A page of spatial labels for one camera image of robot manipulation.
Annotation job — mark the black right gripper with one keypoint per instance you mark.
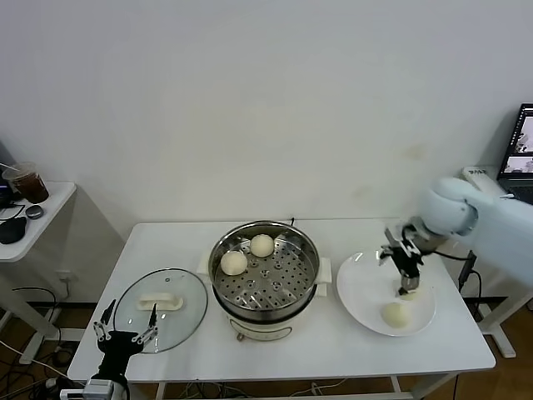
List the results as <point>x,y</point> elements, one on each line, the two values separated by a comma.
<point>408,262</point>

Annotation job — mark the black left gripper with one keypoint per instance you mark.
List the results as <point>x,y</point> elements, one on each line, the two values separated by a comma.
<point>118,348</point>

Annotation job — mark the white steamed baozi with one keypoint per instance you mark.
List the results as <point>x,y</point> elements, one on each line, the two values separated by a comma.
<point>412,297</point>
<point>396,316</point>
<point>262,246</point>
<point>233,263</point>

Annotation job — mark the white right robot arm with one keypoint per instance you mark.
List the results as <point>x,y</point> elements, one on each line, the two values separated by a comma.
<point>499,225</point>

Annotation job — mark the steel perforated steamer basket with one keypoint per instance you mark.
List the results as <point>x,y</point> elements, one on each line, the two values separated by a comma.
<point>266,287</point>

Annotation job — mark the white round plate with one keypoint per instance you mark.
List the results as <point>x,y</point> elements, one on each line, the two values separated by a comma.
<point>358,291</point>

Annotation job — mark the white desk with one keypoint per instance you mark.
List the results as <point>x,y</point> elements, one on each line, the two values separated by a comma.
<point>506,348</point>

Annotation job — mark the white side table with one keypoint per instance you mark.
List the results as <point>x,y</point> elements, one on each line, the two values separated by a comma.
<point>50,216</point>

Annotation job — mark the white work table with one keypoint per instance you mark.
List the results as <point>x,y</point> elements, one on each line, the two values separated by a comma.
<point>291,358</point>

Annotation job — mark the cream electric cooking pot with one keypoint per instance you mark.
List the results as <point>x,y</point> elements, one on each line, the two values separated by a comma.
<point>266,327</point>

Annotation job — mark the small round grey tin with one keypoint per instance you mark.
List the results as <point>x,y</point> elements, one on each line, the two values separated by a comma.
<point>35,211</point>

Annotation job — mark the black computer mouse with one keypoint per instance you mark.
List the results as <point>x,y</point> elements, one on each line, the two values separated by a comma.
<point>12,231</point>

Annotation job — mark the plastic cup of iced coffee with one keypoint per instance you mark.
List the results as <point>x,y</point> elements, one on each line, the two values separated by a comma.
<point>33,187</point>

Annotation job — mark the dark open laptop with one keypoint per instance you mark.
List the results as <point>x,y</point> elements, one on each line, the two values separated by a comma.
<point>520,141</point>

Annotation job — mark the clear drinking straw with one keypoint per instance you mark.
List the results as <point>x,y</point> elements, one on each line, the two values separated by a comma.
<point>8,166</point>

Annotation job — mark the white wall socket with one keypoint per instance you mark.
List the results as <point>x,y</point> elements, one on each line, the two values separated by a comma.
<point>67,277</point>

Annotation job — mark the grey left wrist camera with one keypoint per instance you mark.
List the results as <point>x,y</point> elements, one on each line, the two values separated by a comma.
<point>98,389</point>

